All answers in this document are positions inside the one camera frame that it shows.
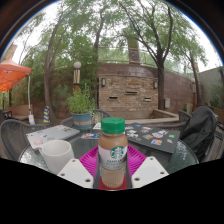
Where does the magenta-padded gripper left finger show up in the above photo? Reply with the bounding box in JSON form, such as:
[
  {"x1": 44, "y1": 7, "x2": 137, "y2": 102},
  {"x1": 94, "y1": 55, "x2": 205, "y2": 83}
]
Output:
[{"x1": 56, "y1": 145, "x2": 100, "y2": 190}]

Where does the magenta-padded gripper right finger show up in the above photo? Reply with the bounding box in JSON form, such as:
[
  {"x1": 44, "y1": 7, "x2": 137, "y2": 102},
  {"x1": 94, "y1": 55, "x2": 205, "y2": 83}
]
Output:
[{"x1": 126, "y1": 145, "x2": 170, "y2": 190}]

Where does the green-capped coffee drink bottle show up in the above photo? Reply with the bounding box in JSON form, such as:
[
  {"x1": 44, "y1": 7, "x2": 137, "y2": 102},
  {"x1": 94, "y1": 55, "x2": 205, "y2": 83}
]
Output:
[{"x1": 97, "y1": 116, "x2": 129, "y2": 190}]

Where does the white ceramic cup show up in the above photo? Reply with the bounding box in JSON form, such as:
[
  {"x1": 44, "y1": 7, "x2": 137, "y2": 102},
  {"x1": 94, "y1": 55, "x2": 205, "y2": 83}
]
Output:
[{"x1": 40, "y1": 139, "x2": 75, "y2": 175}]

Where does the black laptop with stickers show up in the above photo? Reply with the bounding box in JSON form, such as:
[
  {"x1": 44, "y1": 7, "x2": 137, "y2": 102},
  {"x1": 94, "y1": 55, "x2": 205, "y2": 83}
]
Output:
[{"x1": 124, "y1": 123, "x2": 181, "y2": 154}]

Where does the colourful photo card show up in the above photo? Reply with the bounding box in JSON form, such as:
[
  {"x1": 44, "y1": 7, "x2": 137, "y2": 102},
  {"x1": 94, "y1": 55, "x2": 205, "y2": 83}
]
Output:
[{"x1": 80, "y1": 132, "x2": 101, "y2": 140}]

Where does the silver laptop with stickers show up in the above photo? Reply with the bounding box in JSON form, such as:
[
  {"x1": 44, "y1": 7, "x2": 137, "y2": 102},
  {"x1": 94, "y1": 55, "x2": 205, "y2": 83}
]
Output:
[{"x1": 25, "y1": 124, "x2": 81, "y2": 151}]

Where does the white sticker sheet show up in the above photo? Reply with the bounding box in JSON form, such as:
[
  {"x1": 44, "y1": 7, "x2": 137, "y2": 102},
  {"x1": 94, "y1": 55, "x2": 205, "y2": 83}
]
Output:
[{"x1": 92, "y1": 121, "x2": 103, "y2": 131}]

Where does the potted green plant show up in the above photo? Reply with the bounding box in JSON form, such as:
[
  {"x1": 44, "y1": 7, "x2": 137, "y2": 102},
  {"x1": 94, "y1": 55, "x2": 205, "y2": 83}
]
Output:
[{"x1": 65, "y1": 84, "x2": 98, "y2": 131}]

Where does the blue yellow striped cone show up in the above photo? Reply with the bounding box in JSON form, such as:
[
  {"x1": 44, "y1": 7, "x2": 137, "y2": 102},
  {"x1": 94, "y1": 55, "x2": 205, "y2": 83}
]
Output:
[{"x1": 42, "y1": 105, "x2": 52, "y2": 124}]

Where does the black backpack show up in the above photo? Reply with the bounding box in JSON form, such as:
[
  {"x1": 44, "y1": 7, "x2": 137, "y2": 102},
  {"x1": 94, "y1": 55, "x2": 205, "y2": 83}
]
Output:
[{"x1": 179, "y1": 105, "x2": 219, "y2": 163}]

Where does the wooden bench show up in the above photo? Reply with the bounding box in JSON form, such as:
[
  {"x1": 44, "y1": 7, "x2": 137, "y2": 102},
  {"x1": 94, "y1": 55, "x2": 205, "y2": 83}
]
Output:
[{"x1": 8, "y1": 104, "x2": 34, "y2": 122}]

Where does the orange patio umbrella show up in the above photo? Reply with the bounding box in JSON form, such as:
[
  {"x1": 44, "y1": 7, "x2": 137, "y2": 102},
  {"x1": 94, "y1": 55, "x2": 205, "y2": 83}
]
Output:
[{"x1": 0, "y1": 56, "x2": 36, "y2": 125}]

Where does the wooden lamp post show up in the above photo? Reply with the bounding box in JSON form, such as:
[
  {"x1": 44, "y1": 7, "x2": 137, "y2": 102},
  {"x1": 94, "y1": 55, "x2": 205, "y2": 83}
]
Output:
[
  {"x1": 191, "y1": 78, "x2": 198, "y2": 111},
  {"x1": 72, "y1": 61, "x2": 83, "y2": 93}
]

